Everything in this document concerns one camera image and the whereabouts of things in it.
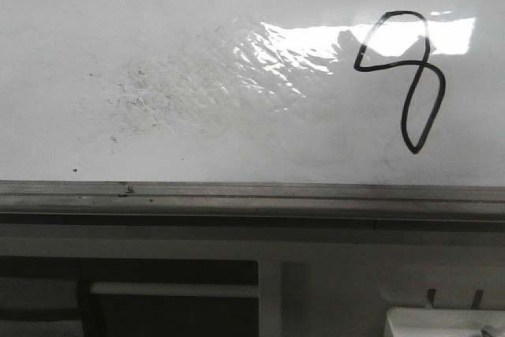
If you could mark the white whiteboard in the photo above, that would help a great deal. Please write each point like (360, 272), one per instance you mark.
(400, 92)

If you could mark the grey aluminium marker tray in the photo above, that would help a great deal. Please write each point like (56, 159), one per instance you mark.
(276, 200)

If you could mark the white box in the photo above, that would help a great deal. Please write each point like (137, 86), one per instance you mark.
(443, 322)

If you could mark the white table frame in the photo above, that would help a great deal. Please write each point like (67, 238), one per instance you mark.
(259, 280)

